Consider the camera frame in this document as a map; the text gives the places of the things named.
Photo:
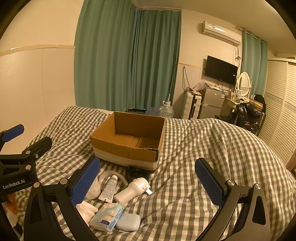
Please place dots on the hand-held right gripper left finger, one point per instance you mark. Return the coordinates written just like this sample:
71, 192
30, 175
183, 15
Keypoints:
84, 183

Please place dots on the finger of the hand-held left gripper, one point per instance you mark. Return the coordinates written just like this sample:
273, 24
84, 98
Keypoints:
13, 132
38, 144

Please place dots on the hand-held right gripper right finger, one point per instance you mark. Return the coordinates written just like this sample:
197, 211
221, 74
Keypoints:
209, 183

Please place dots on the white tape roll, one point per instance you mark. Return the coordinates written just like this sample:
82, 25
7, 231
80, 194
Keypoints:
104, 173

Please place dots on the white cream tube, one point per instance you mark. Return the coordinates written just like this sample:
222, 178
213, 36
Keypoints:
108, 190

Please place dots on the blue tissue pack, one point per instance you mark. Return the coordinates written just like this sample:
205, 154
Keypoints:
106, 216

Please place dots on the white handheld device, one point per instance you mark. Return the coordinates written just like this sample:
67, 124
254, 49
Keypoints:
131, 190

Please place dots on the black sock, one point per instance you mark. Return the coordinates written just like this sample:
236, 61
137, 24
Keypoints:
136, 172

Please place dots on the brown cardboard box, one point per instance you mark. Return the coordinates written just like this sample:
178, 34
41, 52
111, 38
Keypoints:
129, 146

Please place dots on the light blue case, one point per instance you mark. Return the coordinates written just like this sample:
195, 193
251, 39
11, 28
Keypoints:
128, 222

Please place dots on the person's left hand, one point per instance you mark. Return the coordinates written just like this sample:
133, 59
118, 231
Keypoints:
11, 204

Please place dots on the green white checkered blanket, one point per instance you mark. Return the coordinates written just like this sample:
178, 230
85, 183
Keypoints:
185, 150

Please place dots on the black plastic bag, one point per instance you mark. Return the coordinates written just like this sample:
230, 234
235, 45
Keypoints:
246, 115

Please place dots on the white suitcase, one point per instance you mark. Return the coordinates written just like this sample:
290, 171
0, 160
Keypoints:
190, 106

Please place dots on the grey small fridge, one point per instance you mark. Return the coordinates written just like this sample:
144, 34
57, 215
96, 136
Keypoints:
211, 104

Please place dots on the wooden dressing table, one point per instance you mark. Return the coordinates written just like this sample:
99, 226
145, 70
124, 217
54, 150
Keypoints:
229, 105

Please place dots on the clear water jug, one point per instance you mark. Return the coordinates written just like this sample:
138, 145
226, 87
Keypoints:
166, 111

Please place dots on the black coat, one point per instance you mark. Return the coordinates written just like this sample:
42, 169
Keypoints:
260, 100

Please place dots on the clear plastic bag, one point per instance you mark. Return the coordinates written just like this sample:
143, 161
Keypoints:
200, 86

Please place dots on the white louvered wardrobe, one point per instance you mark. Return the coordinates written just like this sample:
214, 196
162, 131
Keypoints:
279, 111

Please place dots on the white oval mirror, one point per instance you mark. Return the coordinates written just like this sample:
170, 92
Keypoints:
244, 83

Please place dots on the green curtain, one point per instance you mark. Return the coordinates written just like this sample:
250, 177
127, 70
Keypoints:
104, 58
157, 60
254, 64

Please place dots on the white air conditioner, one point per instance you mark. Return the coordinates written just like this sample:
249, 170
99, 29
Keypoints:
219, 31

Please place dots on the black wall television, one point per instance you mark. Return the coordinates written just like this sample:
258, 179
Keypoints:
220, 69

